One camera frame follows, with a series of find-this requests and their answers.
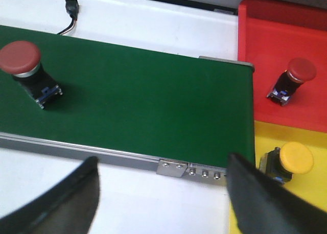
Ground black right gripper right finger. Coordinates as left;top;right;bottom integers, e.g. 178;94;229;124
226;153;326;233

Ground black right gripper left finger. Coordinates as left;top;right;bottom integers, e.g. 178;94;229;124
1;156;100;233

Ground yellow mushroom push button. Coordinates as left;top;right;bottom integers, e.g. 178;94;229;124
259;142;314;185

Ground red mushroom push button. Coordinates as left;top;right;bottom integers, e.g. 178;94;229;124
266;57;317;106

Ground yellow plastic tray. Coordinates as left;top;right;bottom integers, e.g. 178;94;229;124
227;122;326;233

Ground green conveyor belt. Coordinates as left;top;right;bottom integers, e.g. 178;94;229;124
1;26;254;168

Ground red plastic tray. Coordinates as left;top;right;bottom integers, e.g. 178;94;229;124
238;0;326;132

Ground small black connector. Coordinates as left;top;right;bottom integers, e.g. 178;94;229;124
57;0;79;35

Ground silver conveyor frame rail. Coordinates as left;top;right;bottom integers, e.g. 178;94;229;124
1;57;254;185

